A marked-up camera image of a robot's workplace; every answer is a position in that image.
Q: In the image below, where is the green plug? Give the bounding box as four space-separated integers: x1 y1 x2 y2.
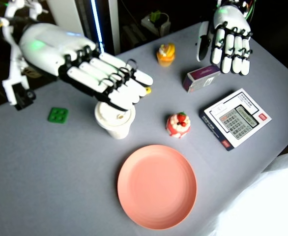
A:
150 10 162 22

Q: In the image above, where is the strawberry cake toy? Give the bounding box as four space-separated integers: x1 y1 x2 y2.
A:
165 112 191 139

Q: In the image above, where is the pink round plate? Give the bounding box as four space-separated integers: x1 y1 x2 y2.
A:
116 144 198 231

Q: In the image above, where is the white cloth sheet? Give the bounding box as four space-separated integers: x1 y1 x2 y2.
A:
211 149 288 236

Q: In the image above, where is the purple white small box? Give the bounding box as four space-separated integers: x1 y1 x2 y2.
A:
182 64 221 93

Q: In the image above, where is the grey table cloth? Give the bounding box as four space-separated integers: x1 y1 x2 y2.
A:
0 22 288 236

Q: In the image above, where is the green four-hole block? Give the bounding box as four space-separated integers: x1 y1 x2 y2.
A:
47 107 69 124

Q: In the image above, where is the white power strip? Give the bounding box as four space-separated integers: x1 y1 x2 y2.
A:
141 12 172 37

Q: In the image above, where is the calculator box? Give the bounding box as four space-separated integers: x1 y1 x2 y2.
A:
199 88 273 151

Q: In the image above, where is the white pillar with blue light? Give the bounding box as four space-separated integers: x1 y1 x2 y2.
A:
47 0 121 56

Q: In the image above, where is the cream paper cup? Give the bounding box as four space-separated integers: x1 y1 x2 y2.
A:
94 100 137 140

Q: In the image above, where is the orange cupcake toy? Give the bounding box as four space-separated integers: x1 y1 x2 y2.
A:
156 43 176 68

